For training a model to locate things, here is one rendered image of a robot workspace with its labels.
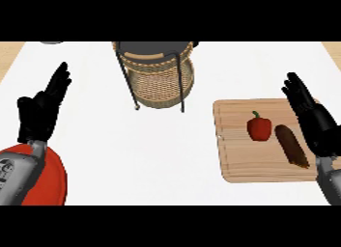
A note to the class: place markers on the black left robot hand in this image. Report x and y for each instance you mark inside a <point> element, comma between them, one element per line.
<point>41,109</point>

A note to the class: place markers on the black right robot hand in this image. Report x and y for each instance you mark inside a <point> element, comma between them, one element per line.
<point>315,119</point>

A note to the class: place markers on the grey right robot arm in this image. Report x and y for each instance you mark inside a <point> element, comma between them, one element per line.
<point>334,180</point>

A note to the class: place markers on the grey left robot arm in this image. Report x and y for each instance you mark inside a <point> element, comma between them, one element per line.
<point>14,177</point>

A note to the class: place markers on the brown sweet potato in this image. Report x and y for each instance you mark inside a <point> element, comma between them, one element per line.
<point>291,146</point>

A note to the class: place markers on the wooden cutting board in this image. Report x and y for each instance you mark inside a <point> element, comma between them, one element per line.
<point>253,151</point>

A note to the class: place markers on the tiered wicker basket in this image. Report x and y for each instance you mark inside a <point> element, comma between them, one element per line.
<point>156,75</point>

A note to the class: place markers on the red bell pepper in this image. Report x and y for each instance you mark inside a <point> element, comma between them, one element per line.
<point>259,128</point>

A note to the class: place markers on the grey round object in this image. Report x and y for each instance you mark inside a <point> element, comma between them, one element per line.
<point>51,42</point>

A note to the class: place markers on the red round plate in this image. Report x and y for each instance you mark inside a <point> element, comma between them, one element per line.
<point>47,180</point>

